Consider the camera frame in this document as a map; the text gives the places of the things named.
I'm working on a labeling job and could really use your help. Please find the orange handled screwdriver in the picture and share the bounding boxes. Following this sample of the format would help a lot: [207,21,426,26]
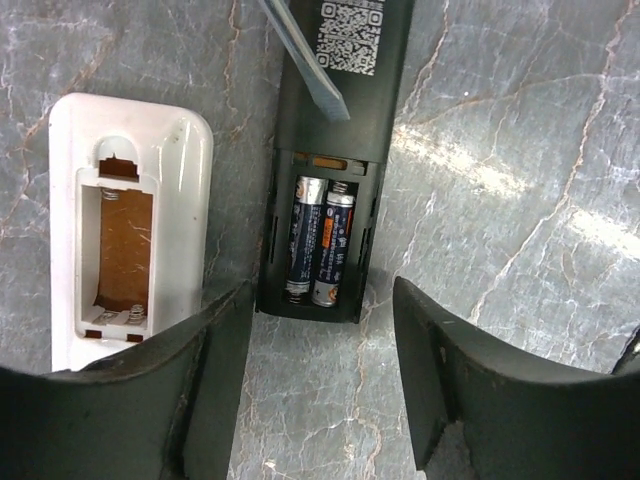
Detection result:
[259,0,350,122]

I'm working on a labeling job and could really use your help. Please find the white remote blue batteries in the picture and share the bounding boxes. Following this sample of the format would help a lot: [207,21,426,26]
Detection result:
[48,93,213,370]

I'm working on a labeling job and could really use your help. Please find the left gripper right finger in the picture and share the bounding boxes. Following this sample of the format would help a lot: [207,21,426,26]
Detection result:
[393,277,639,479]

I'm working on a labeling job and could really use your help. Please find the black battery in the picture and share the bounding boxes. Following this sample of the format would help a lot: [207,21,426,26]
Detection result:
[285,176,327,304]
[311,181,356,307]

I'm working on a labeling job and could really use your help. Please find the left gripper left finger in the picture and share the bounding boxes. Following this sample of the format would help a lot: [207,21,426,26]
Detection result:
[1,283,253,479]

